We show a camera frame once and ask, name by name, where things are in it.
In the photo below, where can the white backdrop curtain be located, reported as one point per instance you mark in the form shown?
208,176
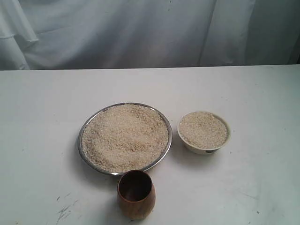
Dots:
88,34

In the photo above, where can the metal plate of rice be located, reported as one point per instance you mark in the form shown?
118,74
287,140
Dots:
124,137

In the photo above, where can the brown wooden cup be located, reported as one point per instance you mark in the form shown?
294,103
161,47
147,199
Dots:
136,194

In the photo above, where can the small white rice bowl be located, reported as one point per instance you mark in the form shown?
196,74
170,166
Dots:
203,132

